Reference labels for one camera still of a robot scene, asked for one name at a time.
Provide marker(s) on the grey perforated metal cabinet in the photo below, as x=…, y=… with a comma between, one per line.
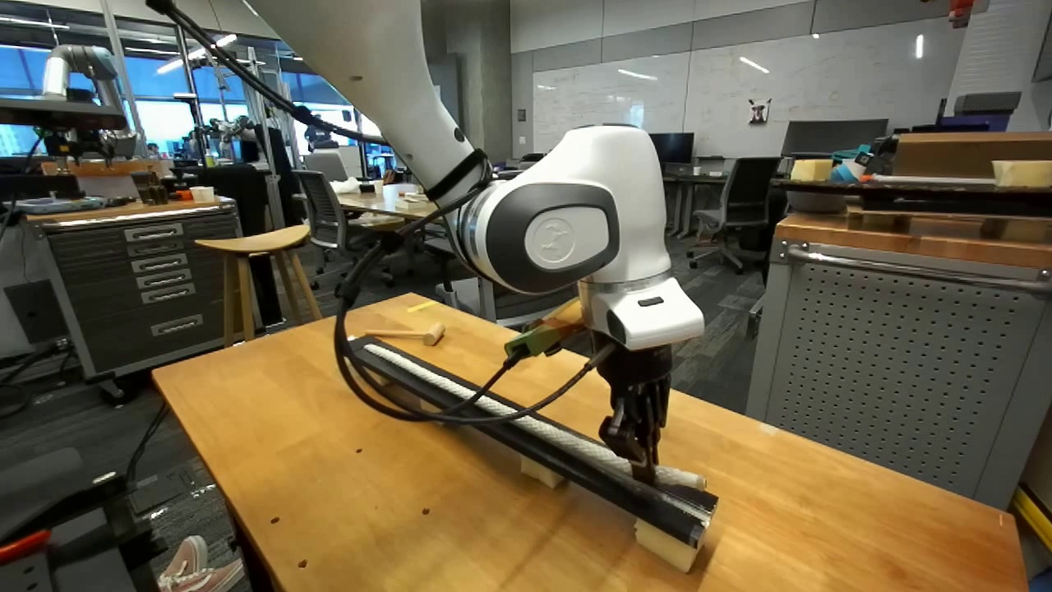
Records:
x=899, y=362

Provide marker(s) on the red object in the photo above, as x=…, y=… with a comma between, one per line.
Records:
x=22, y=544

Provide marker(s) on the grey drawer cabinet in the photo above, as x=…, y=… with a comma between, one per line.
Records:
x=135, y=285

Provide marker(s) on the black rail with silver groove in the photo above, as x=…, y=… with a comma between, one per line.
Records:
x=547, y=448

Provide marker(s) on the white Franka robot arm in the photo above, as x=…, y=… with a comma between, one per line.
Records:
x=568, y=232

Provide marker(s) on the grey mesh office chair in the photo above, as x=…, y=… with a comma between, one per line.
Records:
x=322, y=216

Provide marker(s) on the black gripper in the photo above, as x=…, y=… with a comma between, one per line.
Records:
x=635, y=383

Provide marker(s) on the wall whiteboard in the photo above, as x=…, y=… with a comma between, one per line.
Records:
x=710, y=85

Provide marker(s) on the white foam block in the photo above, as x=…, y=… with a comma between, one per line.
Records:
x=543, y=471
x=668, y=544

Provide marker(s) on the wooden stool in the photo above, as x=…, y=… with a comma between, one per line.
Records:
x=265, y=249

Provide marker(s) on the pink white shoe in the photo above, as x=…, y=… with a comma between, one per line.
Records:
x=197, y=565

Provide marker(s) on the brown wooden box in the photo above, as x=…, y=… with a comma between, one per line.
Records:
x=975, y=154

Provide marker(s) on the black office chair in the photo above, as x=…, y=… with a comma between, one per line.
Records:
x=743, y=203

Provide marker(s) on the dark computer monitor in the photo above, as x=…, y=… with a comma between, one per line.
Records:
x=839, y=137

